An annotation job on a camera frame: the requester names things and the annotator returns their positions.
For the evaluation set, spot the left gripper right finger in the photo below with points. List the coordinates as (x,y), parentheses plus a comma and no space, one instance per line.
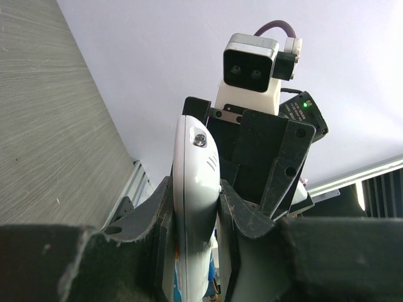
(306,259)

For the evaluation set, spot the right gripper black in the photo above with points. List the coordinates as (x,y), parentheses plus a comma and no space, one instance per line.
(261,155)

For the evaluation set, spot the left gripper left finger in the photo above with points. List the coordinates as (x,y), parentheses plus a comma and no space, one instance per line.
(130,260)

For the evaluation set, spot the blue battery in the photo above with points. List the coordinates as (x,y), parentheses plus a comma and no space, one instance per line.
(212,289)

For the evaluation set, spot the white remote control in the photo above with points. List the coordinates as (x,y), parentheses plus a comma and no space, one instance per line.
(196,189)

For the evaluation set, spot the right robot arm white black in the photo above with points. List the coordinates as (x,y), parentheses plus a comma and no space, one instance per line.
(300,108)

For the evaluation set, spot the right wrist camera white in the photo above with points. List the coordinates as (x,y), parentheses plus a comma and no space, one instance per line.
(253,69)

